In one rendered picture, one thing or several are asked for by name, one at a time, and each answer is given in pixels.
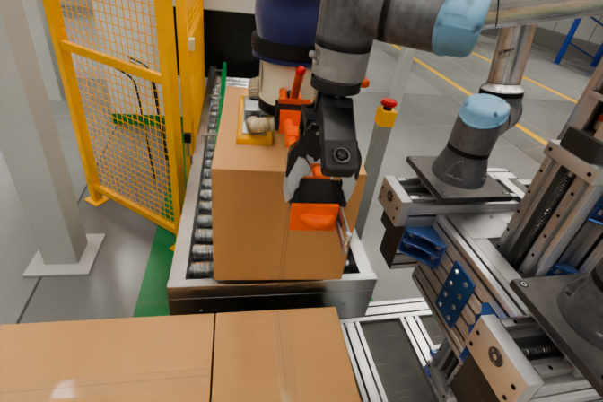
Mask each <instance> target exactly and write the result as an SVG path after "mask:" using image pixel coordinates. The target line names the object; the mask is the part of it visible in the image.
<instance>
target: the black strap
mask: <svg viewBox="0 0 603 402"><path fill-rule="evenodd" d="M251 47H252V48H253V49H254V50H255V51H256V52H258V53H259V54H261V55H264V56H267V57H272V58H276V59H281V60H287V61H296V62H312V59H313V58H311V57H309V52H310V50H315V46H296V45H287V44H281V43H276V42H273V41H269V40H266V39H262V38H260V37H259V36H258V32H257V30H254V31H253V32H252V36H251Z"/></svg>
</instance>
